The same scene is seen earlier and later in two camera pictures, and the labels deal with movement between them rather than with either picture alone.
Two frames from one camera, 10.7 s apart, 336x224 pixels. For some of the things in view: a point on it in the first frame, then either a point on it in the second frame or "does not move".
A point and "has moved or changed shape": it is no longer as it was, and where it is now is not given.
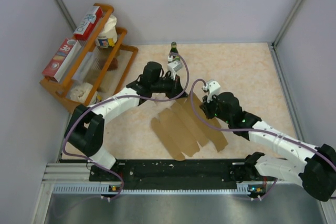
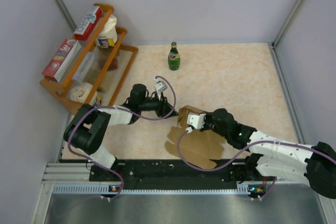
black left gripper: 176,87 → 164,108
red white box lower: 62,60 does not move
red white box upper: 84,31 does not move
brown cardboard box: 179,131 has moved or changed shape
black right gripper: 205,106 → 205,128
